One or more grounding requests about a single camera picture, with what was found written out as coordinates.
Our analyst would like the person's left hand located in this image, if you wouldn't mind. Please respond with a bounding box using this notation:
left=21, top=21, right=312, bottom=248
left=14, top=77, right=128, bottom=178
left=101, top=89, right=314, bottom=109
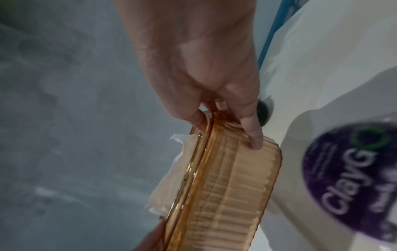
left=132, top=218, right=167, bottom=251

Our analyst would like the person's right hand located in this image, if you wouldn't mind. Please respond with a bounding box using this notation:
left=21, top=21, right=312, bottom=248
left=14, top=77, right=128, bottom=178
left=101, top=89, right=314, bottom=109
left=113, top=0, right=265, bottom=151

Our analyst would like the amber ribbed tissue box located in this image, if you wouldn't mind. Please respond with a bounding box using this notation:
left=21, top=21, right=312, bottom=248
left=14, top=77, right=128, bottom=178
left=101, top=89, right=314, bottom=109
left=160, top=109, right=283, bottom=251

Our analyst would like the white tissue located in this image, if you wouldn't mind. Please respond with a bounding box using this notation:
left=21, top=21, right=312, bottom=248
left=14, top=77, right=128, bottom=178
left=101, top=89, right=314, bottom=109
left=144, top=133, right=199, bottom=216

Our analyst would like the round purple sticker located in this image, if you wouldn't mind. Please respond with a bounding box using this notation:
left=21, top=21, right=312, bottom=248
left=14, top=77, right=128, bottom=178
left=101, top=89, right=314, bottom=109
left=302, top=121, right=397, bottom=248

